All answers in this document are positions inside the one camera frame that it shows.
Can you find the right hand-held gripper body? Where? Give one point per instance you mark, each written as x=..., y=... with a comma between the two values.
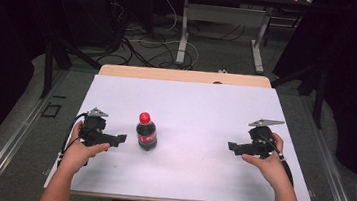
x=261, y=141

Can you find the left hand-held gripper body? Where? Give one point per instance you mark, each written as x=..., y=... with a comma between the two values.
x=94, y=127

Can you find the cola bottle with red cap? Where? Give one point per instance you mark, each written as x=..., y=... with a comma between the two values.
x=146, y=137

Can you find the person's right hand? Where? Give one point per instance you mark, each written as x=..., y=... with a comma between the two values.
x=271, y=169

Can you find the person's left hand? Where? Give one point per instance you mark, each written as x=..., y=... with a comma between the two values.
x=77, y=155

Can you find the white table cover board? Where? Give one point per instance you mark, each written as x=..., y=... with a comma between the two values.
x=192, y=105

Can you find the black metal stand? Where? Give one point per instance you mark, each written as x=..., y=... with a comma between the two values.
x=319, y=95
x=49, y=67

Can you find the wooden table edge strip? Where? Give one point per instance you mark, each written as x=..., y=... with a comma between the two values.
x=175, y=75

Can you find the white desk in background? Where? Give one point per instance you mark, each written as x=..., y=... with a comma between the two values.
x=224, y=15

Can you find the grey metal floor rail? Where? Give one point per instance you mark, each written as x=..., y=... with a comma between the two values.
x=332, y=177
x=11, y=143

